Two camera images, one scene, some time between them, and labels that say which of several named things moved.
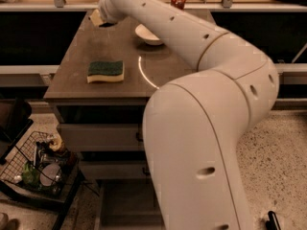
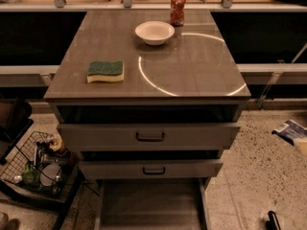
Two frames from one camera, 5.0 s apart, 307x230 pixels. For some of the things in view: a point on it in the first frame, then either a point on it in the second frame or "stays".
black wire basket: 43,168 stays
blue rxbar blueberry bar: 107,25 -> 291,131
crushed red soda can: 178,0 stays
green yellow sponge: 105,71 stays
